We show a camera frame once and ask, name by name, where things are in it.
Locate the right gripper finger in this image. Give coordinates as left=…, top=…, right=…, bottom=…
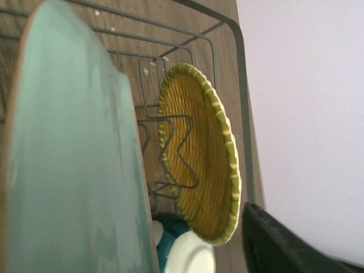
left=242, top=202, right=363, bottom=272

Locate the cream ceramic bowl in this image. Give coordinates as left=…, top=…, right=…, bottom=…
left=152, top=221, right=216, bottom=273

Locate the grey wire dish rack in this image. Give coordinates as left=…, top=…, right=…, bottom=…
left=0, top=0, right=258, bottom=273

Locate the woven bamboo plate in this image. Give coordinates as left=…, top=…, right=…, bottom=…
left=158, top=63, right=242, bottom=246

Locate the light blue floral plate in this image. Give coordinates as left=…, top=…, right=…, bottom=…
left=1, top=1, right=159, bottom=272

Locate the dark blue mug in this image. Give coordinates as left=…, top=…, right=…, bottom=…
left=153, top=213, right=190, bottom=272

